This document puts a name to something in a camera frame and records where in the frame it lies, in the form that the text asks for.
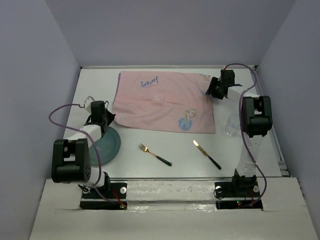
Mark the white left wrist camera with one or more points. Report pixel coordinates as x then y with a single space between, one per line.
87 103

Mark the teal ceramic plate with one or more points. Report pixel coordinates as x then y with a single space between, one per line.
109 145

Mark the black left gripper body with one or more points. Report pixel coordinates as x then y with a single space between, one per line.
108 117

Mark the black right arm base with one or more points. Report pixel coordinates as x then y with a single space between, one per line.
228 198

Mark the pink cloth placemat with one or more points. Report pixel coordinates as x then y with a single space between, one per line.
164 101

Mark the gold knife black handle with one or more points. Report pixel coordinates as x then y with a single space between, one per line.
206 154

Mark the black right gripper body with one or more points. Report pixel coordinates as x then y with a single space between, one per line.
214 88

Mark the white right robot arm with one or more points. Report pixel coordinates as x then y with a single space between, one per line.
255 120

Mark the gold fork black handle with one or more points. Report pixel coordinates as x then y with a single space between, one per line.
145 149

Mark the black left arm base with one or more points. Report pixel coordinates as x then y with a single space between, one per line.
113 198

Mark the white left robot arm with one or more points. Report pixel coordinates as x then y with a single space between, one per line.
77 159

